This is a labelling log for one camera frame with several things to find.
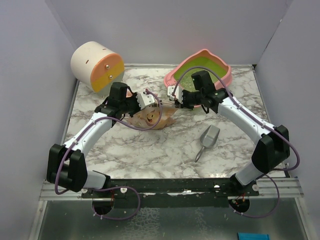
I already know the beige cat litter bag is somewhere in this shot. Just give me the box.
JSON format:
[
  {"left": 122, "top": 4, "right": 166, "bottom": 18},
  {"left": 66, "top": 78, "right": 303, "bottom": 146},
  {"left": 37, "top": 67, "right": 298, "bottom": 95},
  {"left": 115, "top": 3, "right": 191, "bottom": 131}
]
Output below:
[{"left": 126, "top": 99, "right": 178, "bottom": 130}]

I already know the grey metal scoop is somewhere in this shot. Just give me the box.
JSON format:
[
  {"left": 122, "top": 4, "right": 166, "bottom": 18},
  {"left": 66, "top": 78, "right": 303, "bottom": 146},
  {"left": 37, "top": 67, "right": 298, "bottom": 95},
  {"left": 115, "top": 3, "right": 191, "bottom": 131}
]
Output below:
[{"left": 194, "top": 125, "right": 220, "bottom": 163}]

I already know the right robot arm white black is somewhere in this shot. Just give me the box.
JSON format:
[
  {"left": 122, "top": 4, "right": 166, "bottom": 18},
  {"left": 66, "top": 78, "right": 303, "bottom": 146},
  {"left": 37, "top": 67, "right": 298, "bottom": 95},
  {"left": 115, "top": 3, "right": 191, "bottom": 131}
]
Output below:
[{"left": 167, "top": 70, "right": 290, "bottom": 196}]

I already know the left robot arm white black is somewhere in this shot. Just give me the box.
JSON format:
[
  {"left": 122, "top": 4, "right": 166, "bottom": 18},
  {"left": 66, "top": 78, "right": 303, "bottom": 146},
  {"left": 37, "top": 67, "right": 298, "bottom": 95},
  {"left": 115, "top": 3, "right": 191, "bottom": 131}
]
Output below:
[{"left": 46, "top": 82, "right": 141, "bottom": 198}]

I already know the green cat litter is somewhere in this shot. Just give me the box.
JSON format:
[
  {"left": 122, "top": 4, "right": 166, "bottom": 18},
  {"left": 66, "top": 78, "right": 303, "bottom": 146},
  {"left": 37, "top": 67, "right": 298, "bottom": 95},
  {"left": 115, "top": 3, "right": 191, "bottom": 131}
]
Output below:
[{"left": 173, "top": 56, "right": 227, "bottom": 92}]

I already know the pink green litter box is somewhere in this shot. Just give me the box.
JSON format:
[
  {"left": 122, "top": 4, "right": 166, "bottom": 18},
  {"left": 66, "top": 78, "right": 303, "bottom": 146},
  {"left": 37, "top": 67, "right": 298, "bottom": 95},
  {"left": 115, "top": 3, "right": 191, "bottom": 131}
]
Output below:
[{"left": 163, "top": 49, "right": 233, "bottom": 110}]

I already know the cream orange cylinder container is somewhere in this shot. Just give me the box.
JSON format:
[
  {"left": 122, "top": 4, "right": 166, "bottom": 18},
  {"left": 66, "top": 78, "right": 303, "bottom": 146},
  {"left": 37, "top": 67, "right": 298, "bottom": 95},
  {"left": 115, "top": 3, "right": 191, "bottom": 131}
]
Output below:
[{"left": 70, "top": 41, "right": 125, "bottom": 97}]

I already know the blue object at bottom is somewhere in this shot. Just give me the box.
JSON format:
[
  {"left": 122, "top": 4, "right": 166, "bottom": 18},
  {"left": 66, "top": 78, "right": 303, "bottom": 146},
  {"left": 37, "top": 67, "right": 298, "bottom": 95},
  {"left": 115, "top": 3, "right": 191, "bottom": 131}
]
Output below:
[{"left": 237, "top": 232, "right": 270, "bottom": 240}]

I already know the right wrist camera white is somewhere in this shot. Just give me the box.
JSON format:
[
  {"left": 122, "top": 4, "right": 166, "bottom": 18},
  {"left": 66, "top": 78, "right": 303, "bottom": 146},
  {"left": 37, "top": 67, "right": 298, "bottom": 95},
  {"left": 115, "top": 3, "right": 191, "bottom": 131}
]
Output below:
[{"left": 167, "top": 85, "right": 183, "bottom": 104}]

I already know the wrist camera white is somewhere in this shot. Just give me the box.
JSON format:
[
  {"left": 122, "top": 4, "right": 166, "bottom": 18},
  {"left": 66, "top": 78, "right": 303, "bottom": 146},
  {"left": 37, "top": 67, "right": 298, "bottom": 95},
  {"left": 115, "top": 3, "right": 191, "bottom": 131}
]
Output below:
[
  {"left": 167, "top": 85, "right": 183, "bottom": 104},
  {"left": 136, "top": 89, "right": 159, "bottom": 110}
]

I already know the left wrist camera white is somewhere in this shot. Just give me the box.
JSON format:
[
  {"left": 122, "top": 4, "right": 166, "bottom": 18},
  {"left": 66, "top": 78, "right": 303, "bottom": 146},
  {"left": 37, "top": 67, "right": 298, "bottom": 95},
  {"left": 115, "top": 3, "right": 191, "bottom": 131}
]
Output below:
[{"left": 136, "top": 89, "right": 159, "bottom": 110}]

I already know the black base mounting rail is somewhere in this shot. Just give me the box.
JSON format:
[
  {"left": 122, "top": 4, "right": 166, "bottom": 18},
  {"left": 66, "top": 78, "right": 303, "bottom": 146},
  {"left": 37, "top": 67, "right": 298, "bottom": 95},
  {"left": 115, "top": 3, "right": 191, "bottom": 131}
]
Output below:
[{"left": 81, "top": 177, "right": 259, "bottom": 209}]

